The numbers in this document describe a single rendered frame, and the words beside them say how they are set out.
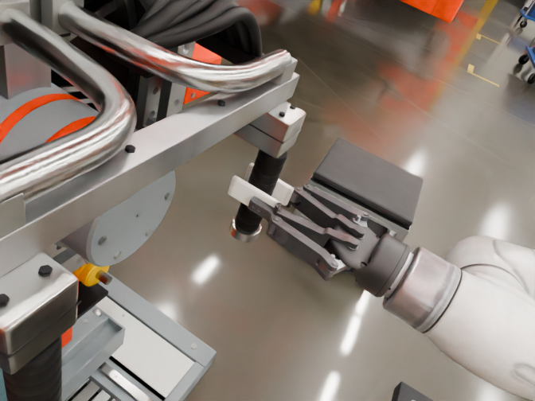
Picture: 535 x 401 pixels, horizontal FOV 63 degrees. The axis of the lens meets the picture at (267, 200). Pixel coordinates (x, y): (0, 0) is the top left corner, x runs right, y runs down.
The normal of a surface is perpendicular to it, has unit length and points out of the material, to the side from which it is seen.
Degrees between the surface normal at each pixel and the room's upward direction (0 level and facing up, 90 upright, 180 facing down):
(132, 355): 0
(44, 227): 90
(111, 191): 90
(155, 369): 0
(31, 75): 90
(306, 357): 0
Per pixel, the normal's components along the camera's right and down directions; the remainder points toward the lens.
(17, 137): -0.09, -0.26
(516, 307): 0.19, -0.65
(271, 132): -0.47, 0.45
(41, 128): 0.05, -0.46
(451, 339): -0.71, 0.28
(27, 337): 0.83, 0.51
